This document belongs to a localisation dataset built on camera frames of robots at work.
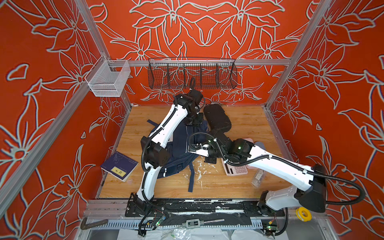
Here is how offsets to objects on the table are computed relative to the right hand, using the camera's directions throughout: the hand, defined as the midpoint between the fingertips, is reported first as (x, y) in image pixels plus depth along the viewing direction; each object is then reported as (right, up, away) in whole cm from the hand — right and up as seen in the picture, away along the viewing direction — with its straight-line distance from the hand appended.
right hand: (196, 150), depth 72 cm
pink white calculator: (+22, -14, +11) cm, 28 cm away
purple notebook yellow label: (-45, -12, +14) cm, 48 cm away
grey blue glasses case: (+45, -2, +27) cm, 52 cm away
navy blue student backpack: (-8, -5, +6) cm, 11 cm away
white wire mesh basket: (-56, +42, +20) cm, 73 cm away
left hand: (+2, +13, +10) cm, 17 cm away
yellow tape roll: (+52, -31, -1) cm, 61 cm away
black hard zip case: (+17, +16, +37) cm, 44 cm away
